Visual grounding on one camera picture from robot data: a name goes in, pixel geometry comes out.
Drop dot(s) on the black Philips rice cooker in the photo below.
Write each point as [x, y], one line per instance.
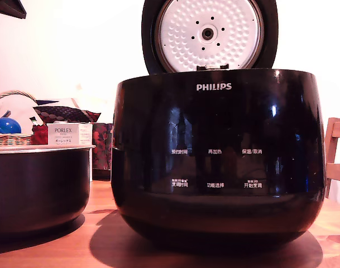
[214, 167]

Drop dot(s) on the black rice cooker lid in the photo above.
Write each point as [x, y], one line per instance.
[208, 33]

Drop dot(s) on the dark metallic inner pot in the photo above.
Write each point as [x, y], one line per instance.
[38, 190]

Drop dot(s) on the red floral fabric bag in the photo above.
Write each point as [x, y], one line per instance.
[102, 150]

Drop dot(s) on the white Porlex box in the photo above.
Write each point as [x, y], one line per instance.
[69, 134]

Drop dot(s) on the dark patterned cushion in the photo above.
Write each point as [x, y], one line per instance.
[66, 113]

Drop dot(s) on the white cloth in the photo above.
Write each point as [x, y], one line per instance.
[17, 109]

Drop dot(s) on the woven wicker basket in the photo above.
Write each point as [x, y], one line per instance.
[10, 139]

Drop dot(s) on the blue ball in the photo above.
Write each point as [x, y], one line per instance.
[5, 126]

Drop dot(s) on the wooden chair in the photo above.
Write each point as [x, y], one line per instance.
[336, 156]

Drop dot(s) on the dark wall shelf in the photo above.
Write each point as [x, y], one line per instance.
[10, 7]

